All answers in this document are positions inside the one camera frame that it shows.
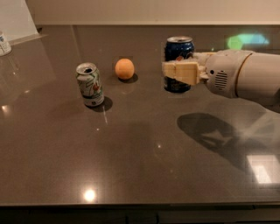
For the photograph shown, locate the green white soda can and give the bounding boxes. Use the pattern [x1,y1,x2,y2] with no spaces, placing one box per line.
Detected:
[76,62,104,107]

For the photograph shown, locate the white container at left edge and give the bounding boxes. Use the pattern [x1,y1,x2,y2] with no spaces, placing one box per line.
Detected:
[0,31,11,56]

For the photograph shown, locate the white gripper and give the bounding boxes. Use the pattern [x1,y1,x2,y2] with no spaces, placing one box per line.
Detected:
[162,50,253,98]

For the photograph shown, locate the blue pepsi can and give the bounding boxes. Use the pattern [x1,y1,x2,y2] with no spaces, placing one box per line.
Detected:
[164,36,194,93]

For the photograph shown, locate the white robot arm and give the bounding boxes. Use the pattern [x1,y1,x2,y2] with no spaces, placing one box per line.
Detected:
[162,50,280,113]

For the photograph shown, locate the orange fruit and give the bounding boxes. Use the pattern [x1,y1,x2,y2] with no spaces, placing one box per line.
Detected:
[115,59,135,80]

